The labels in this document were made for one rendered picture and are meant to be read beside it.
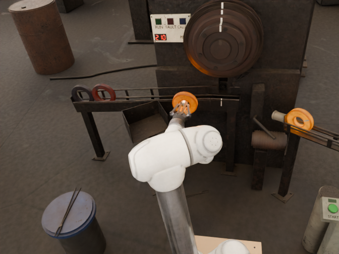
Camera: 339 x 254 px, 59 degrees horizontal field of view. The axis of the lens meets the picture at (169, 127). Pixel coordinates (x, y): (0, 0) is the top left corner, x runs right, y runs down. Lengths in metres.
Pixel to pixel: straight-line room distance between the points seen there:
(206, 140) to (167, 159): 0.14
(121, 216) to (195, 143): 1.46
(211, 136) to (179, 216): 0.32
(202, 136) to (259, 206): 1.44
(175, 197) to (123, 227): 1.27
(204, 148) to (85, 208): 1.12
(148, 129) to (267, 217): 1.04
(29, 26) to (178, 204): 3.56
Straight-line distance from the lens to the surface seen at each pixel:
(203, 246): 1.66
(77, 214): 1.90
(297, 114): 1.90
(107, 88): 2.29
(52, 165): 2.94
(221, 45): 1.76
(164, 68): 2.14
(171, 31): 2.03
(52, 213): 1.97
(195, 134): 0.98
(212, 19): 1.77
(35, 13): 4.22
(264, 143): 2.06
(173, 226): 1.13
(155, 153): 0.94
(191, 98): 1.78
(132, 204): 2.38
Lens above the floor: 1.87
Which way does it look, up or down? 39 degrees down
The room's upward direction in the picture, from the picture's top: 7 degrees counter-clockwise
